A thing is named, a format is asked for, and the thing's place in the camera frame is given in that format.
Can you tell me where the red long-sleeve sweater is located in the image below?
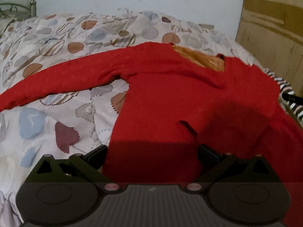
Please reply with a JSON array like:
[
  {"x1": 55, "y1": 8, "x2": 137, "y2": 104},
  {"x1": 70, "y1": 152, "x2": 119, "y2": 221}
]
[{"x1": 1, "y1": 43, "x2": 302, "y2": 226}]

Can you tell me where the patterned grey circle-print duvet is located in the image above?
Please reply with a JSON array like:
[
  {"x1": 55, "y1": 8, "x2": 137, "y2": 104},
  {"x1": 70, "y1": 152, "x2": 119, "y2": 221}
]
[{"x1": 1, "y1": 11, "x2": 258, "y2": 226}]

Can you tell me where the black white striped bedsheet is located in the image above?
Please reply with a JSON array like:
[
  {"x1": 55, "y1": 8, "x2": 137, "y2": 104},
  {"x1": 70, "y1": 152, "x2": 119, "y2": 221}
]
[{"x1": 263, "y1": 68, "x2": 302, "y2": 127}]

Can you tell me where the wooden plywood wardrobe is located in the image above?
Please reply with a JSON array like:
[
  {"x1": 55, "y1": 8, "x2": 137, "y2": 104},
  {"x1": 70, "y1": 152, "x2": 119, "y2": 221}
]
[{"x1": 236, "y1": 0, "x2": 302, "y2": 96}]

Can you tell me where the metal scrollwork headboard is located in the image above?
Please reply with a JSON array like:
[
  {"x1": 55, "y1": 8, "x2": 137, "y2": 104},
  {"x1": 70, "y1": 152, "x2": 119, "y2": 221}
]
[{"x1": 1, "y1": 0, "x2": 37, "y2": 27}]

